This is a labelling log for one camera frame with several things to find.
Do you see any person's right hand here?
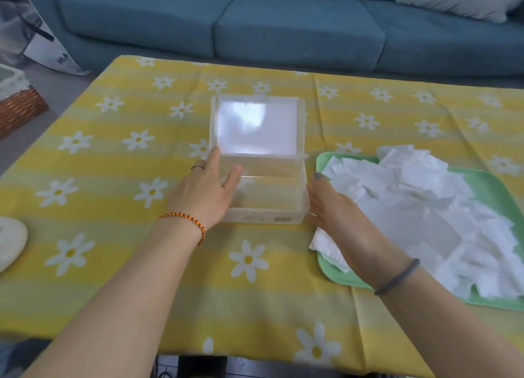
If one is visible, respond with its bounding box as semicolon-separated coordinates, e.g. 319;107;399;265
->
306;172;412;287

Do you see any person's left hand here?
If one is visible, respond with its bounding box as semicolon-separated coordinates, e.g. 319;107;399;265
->
165;146;243;232

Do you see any clear plastic box with lid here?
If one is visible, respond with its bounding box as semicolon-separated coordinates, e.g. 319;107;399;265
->
209;94;310;225

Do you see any person's left forearm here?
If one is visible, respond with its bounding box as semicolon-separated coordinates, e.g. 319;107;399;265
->
20;215;205;378

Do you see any person's right forearm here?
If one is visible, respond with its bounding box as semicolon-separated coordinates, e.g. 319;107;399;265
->
374;262;524;378

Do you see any yellow daisy print tablecloth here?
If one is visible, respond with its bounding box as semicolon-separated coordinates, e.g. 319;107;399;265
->
0;55;524;378

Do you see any pile of white paper sheets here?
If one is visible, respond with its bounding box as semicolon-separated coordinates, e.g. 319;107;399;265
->
309;144;524;301

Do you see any blue fabric sofa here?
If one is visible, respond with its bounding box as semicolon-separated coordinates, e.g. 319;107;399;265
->
18;0;524;90

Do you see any green plastic tray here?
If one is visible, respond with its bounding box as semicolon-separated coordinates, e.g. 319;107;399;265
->
315;152;524;312

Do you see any brown wicker basket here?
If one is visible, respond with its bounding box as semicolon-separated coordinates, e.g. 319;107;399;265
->
0;64;50;139

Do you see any white round cushion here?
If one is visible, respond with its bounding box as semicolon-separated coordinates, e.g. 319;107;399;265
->
0;217;29;274

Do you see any white printed bag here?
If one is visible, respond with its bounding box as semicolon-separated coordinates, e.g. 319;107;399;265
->
0;0;93;76

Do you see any orange black braided bracelet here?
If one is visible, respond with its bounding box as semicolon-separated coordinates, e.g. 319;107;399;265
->
157;212;206;246

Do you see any grey hair tie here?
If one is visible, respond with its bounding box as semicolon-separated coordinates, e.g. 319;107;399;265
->
374;258;421;296

